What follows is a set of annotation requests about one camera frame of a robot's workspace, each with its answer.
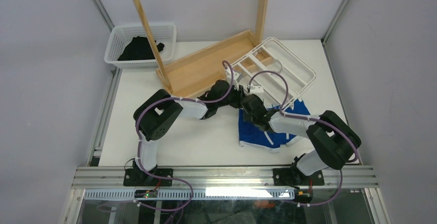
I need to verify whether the white plastic clip hanger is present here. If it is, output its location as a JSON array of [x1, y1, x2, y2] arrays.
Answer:
[[231, 38, 316, 111]]

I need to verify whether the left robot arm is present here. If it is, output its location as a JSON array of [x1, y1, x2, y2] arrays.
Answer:
[[123, 80, 245, 186]]

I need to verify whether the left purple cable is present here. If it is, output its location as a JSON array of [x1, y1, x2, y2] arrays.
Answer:
[[135, 60, 235, 224]]

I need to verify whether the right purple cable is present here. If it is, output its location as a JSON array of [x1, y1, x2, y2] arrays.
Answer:
[[247, 70, 359, 206]]

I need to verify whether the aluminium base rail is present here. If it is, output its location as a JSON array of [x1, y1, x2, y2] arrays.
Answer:
[[72, 165, 379, 200]]

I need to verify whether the wooden hanger stand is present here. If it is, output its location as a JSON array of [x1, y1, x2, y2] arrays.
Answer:
[[123, 0, 276, 99]]

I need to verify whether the purple cable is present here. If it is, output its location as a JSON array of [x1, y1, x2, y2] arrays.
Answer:
[[247, 70, 359, 206], [135, 60, 235, 224]]

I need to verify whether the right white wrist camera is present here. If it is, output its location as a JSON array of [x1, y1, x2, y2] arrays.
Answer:
[[245, 85, 264, 96]]

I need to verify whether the white perforated plastic basket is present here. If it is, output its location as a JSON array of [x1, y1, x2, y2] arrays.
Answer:
[[104, 23, 177, 69]]

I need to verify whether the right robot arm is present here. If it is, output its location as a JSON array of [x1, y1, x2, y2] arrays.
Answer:
[[238, 94, 362, 186]]

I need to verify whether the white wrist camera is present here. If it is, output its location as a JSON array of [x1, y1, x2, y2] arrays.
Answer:
[[225, 68, 243, 89], [245, 85, 264, 96]]

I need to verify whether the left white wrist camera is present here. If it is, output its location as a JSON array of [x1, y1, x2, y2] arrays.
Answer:
[[225, 68, 243, 89]]

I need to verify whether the blue boxer underwear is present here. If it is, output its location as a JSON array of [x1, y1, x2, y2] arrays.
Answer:
[[238, 109, 303, 153]]

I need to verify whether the black garment in basket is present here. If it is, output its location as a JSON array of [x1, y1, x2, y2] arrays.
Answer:
[[117, 37, 155, 61]]

